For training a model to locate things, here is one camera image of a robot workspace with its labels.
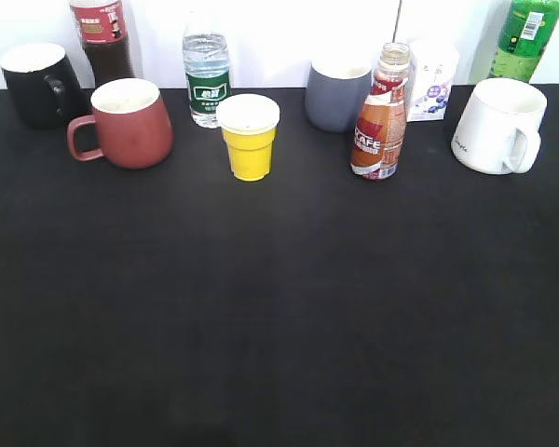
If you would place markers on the green sprite bottle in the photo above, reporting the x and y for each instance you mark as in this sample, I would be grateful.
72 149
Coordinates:
523 39

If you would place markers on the dark cola bottle red label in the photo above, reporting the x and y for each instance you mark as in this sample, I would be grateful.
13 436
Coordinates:
102 32

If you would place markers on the white blueberry milk carton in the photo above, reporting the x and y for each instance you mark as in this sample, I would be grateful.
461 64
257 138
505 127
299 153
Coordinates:
433 65

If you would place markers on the brown coffee drink bottle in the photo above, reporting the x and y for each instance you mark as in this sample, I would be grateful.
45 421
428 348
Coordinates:
380 127

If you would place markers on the white ceramic mug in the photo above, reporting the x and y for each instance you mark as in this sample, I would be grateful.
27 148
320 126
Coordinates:
498 132

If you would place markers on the yellow paper cup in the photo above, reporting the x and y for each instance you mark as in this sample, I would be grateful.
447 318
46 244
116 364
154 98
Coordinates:
249 126

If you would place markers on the black mug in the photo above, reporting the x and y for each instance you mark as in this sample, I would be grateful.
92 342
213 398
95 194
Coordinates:
43 85

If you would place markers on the clear water bottle green label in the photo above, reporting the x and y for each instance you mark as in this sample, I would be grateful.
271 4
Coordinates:
206 66

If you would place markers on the grey ceramic mug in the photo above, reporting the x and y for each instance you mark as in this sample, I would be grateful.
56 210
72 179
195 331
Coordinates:
335 92

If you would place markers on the red-brown ceramic mug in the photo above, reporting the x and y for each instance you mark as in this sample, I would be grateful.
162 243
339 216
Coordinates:
132 123

